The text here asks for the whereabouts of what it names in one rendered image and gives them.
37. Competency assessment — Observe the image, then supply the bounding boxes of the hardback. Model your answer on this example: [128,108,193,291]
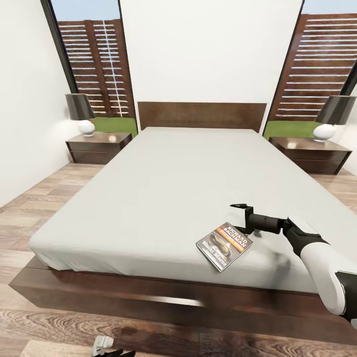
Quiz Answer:
[196,222,253,273]

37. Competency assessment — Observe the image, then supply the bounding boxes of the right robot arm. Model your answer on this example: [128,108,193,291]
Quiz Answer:
[231,204,357,330]

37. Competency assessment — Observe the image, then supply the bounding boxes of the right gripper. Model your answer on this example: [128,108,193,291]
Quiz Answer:
[231,204,267,235]

